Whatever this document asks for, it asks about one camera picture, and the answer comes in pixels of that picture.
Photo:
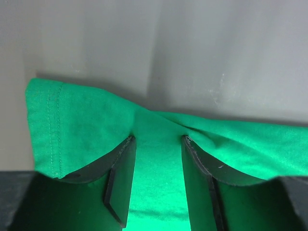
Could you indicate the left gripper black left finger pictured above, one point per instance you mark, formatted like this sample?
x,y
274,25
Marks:
x,y
93,198

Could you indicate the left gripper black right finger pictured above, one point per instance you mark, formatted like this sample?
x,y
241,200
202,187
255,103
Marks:
x,y
221,198

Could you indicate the green t shirt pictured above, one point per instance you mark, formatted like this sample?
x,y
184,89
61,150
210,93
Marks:
x,y
72,125

